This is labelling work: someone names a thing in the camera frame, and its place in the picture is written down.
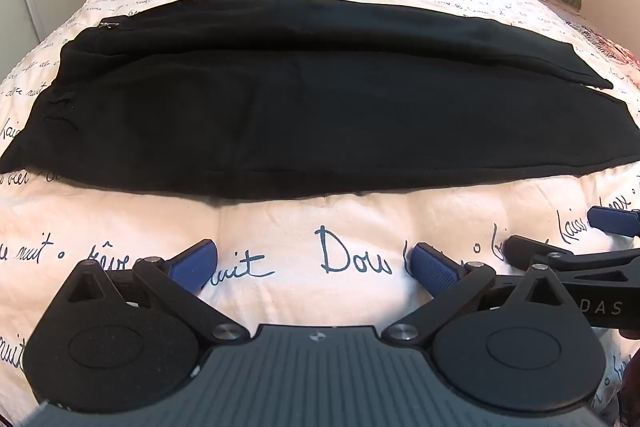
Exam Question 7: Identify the black pants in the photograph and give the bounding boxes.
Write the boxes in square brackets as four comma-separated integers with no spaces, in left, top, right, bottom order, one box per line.
[1,0,639,199]

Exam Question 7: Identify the white script-print duvet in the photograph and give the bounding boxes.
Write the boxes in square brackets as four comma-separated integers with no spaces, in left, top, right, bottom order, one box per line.
[1,0,639,424]

